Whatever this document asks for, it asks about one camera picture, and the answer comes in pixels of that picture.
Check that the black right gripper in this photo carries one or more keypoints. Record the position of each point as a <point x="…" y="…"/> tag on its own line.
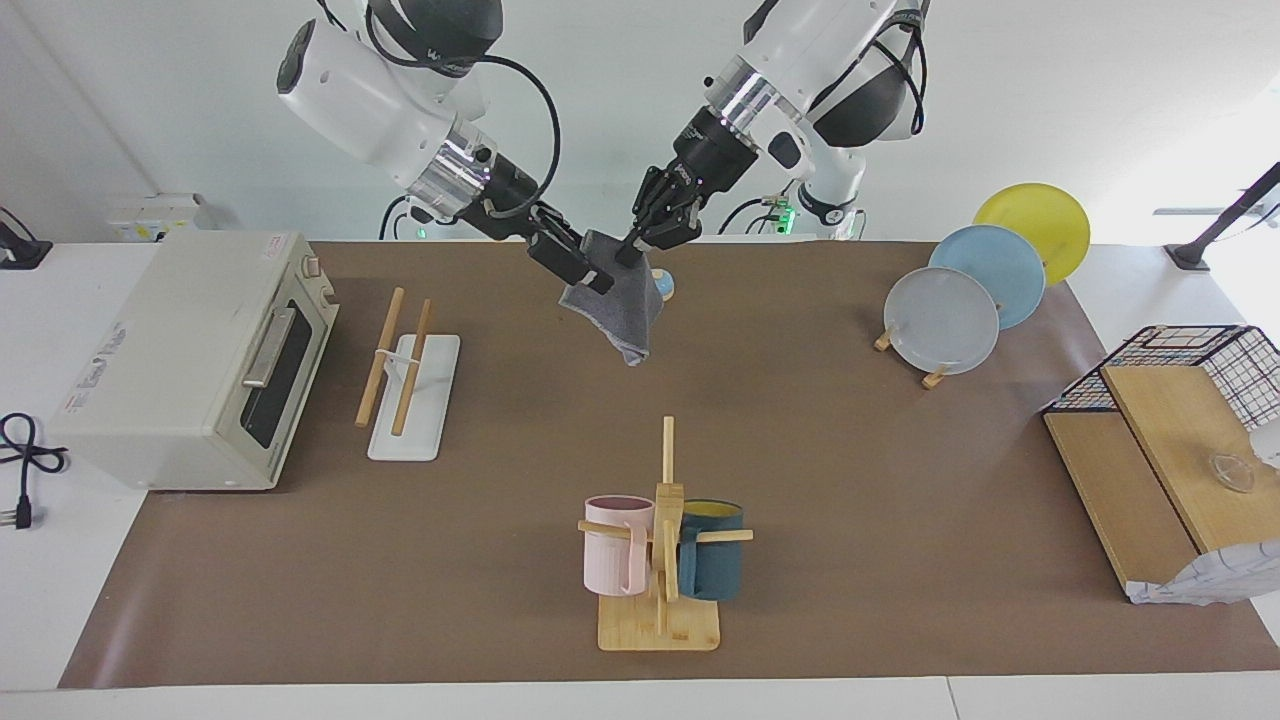
<point x="520" y="205"/>

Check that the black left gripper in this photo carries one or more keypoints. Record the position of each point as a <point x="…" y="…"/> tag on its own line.
<point x="700" y="165"/>

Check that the purple grey towel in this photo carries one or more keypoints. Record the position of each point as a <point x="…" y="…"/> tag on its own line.
<point x="625" y="310"/>

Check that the white towel rack wooden bars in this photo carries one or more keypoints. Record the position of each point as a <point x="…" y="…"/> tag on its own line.
<point x="420" y="400"/>

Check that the wooden plate rack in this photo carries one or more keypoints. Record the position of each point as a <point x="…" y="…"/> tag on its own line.
<point x="935" y="378"/>

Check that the blue call bell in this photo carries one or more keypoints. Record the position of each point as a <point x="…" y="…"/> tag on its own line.
<point x="667" y="288"/>

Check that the brown table mat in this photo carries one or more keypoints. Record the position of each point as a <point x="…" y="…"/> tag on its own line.
<point x="600" y="450"/>

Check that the pink mug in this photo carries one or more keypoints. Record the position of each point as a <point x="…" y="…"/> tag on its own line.
<point x="612" y="555"/>

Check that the grey plate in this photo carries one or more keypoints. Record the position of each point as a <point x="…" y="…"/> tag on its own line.
<point x="940" y="320"/>

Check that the dark teal mug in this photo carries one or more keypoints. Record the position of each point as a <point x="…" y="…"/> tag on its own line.
<point x="715" y="565"/>

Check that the light blue plate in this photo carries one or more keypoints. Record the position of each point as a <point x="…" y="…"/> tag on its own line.
<point x="1000" y="265"/>

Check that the wooden mug tree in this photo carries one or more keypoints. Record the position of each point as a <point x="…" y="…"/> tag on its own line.
<point x="660" y="625"/>

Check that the yellow plate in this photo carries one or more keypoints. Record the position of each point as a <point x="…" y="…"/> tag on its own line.
<point x="1040" y="215"/>

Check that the beige toaster oven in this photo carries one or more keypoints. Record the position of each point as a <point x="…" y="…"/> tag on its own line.
<point x="170" y="370"/>

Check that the white power strip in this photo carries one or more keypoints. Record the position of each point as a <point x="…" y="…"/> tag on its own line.
<point x="155" y="215"/>

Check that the wooden two-tier shelf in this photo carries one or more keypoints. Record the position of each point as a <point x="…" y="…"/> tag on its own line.
<point x="1120" y="490"/>

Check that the clear glass dish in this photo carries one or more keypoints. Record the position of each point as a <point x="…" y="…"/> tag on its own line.
<point x="1230" y="472"/>

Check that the white translucent plastic object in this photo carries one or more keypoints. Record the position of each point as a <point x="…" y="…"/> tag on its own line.
<point x="1268" y="445"/>

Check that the black camera stand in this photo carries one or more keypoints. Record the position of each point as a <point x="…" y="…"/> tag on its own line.
<point x="1190" y="255"/>

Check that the black clamp mount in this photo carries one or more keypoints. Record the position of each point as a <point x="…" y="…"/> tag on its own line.
<point x="25" y="255"/>

